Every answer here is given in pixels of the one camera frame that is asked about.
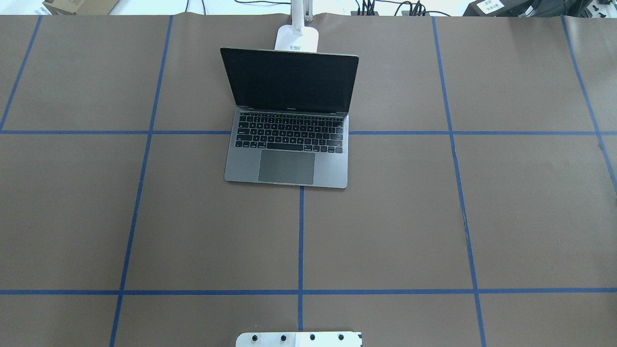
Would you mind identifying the grey laptop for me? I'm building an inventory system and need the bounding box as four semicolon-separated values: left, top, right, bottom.
220;47;360;189

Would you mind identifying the white desk lamp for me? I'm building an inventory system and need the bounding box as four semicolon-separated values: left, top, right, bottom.
275;0;319;53

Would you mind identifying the cardboard box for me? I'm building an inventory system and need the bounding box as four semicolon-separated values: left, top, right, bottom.
42;0;119;15

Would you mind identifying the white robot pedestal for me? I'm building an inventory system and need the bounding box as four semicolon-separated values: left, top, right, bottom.
235;331;363;347

